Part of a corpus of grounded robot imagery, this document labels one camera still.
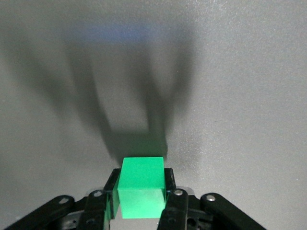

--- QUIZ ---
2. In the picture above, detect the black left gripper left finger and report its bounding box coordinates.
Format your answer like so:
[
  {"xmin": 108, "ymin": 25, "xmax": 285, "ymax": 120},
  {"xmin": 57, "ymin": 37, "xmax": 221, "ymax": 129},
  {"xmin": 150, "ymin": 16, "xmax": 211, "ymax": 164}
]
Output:
[{"xmin": 4, "ymin": 168, "xmax": 120, "ymax": 230}]

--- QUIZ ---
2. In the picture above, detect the green cube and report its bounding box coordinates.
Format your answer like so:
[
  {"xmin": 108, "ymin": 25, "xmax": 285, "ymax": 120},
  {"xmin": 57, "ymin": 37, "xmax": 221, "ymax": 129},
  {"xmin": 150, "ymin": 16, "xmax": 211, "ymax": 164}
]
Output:
[{"xmin": 117, "ymin": 157, "xmax": 167, "ymax": 220}]

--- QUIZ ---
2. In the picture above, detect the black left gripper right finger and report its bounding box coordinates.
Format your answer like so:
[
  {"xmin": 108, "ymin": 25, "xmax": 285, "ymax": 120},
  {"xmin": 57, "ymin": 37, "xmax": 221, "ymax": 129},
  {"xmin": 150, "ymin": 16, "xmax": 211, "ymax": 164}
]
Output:
[{"xmin": 157, "ymin": 168, "xmax": 267, "ymax": 230}]

